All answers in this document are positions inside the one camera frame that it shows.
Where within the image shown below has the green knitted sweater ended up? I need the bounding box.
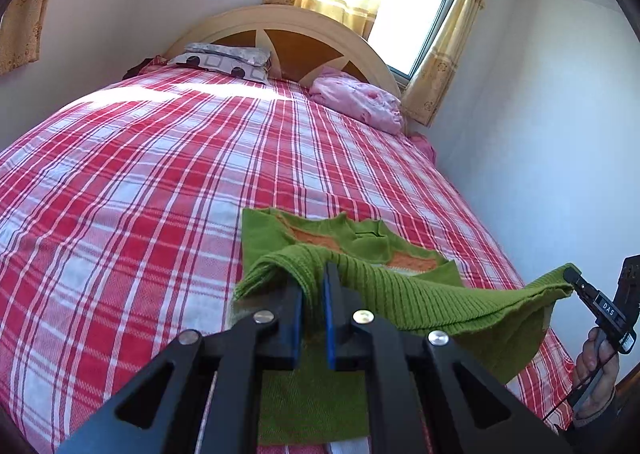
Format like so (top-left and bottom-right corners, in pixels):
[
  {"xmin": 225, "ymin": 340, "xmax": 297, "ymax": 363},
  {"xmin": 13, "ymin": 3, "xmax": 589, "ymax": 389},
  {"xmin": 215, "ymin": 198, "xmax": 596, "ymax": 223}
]
[{"xmin": 233, "ymin": 208, "xmax": 572, "ymax": 446}]

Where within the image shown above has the right hand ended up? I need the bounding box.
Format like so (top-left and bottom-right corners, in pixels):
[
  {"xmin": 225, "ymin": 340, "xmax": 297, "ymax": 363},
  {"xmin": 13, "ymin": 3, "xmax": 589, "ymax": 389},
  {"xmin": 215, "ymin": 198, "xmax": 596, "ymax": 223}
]
[{"xmin": 572, "ymin": 328, "xmax": 620, "ymax": 420}]

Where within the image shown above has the red white plaid bedsheet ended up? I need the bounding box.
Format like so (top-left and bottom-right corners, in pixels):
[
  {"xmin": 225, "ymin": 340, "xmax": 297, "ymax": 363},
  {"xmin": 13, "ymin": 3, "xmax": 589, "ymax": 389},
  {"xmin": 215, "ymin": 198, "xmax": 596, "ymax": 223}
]
[{"xmin": 0, "ymin": 64, "xmax": 576, "ymax": 454}]

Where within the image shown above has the pink cloth beside bed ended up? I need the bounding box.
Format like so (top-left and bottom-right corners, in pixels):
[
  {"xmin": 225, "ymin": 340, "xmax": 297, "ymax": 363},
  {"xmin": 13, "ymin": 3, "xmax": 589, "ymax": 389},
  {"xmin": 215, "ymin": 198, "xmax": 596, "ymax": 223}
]
[{"xmin": 408, "ymin": 132, "xmax": 437, "ymax": 165}]

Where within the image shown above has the yellow curtain right of headboard window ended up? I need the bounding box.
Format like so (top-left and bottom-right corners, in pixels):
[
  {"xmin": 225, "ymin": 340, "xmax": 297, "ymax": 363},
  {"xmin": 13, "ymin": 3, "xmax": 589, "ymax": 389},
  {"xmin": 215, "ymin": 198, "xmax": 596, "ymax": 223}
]
[{"xmin": 401, "ymin": 0, "xmax": 485, "ymax": 127}]

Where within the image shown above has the pink pillow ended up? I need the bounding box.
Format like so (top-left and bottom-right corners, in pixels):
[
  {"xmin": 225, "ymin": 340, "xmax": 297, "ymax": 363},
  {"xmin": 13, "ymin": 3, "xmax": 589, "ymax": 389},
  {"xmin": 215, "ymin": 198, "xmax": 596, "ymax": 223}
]
[{"xmin": 308, "ymin": 67, "xmax": 404, "ymax": 135}]

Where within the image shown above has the grey patterned pillow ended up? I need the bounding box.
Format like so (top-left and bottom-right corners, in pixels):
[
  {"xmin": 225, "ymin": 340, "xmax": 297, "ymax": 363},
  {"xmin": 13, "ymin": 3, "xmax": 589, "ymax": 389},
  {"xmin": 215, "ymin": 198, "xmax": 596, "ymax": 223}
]
[{"xmin": 169, "ymin": 43, "xmax": 271, "ymax": 85}]

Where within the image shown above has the cream wooden headboard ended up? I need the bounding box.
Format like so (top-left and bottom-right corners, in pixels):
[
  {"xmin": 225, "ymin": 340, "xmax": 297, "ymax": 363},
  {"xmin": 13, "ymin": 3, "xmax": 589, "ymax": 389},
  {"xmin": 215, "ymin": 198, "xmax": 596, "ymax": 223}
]
[{"xmin": 164, "ymin": 4, "xmax": 400, "ymax": 97}]

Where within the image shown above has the yellow side window curtain near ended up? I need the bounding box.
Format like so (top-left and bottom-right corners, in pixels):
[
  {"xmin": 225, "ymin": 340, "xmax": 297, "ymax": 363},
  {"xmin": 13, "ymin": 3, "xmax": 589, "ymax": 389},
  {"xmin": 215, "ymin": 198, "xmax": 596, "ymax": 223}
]
[{"xmin": 0, "ymin": 0, "xmax": 74, "ymax": 77}]

